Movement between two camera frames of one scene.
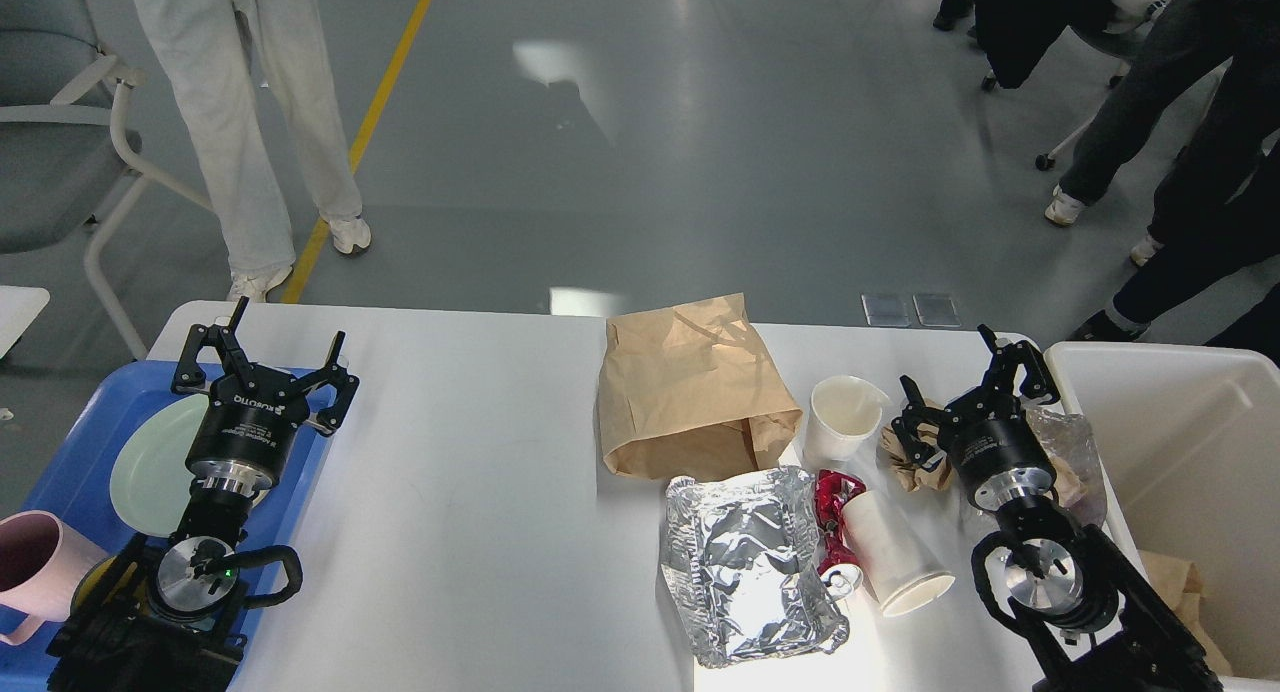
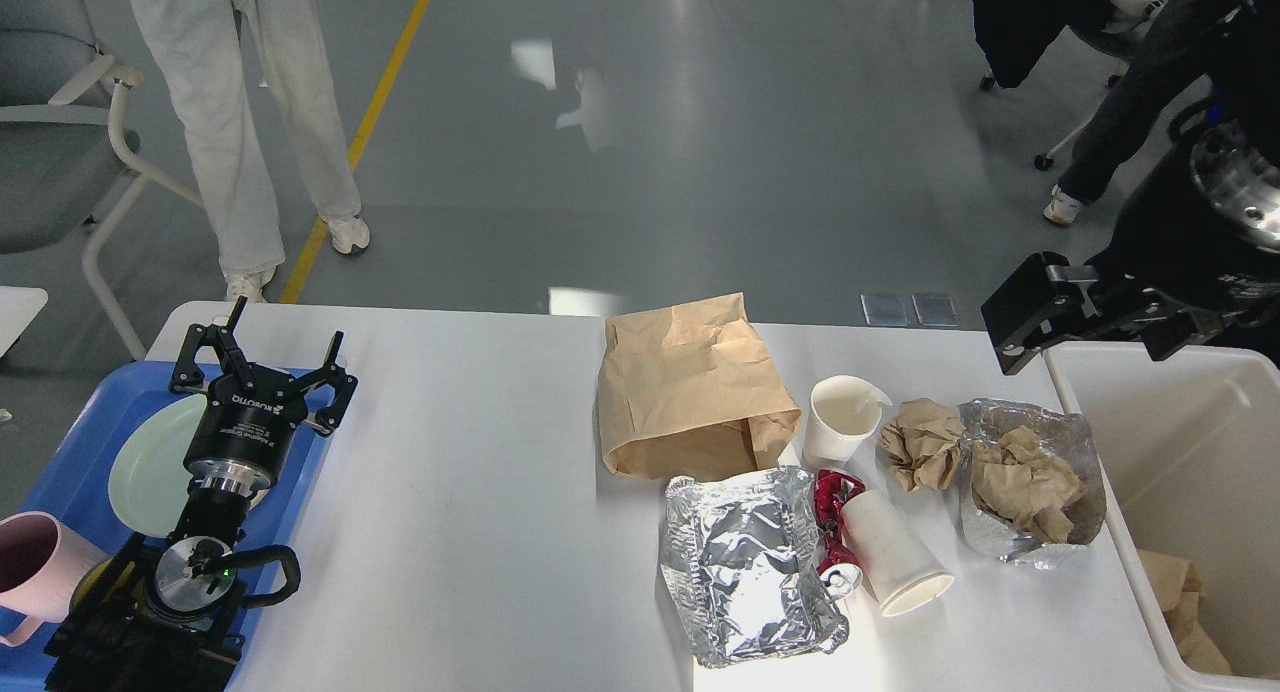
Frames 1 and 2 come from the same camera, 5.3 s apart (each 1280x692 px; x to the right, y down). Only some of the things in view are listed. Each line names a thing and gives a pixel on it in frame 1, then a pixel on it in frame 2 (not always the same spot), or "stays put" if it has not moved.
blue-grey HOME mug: x=107 y=594 stays put
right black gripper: x=989 y=439 → x=1201 y=227
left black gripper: x=249 y=432 stays put
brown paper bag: x=691 y=388 stays put
